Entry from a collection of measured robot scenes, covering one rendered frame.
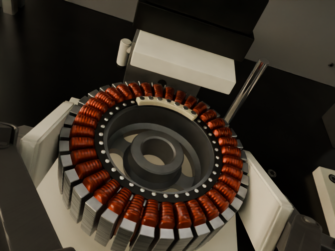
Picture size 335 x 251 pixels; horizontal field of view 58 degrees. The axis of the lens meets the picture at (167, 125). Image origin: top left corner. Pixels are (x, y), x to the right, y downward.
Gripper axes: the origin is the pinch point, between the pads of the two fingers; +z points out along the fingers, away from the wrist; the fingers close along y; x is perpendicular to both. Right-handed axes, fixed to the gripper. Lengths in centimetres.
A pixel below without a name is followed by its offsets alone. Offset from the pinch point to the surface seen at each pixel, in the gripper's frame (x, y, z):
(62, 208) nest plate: -5.2, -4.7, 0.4
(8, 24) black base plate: 3.2, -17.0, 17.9
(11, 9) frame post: 4.7, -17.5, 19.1
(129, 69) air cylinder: 3.0, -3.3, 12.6
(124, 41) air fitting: 5.4, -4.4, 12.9
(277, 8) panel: 14.0, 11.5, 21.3
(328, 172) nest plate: -0.5, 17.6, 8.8
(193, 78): 5.2, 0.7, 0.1
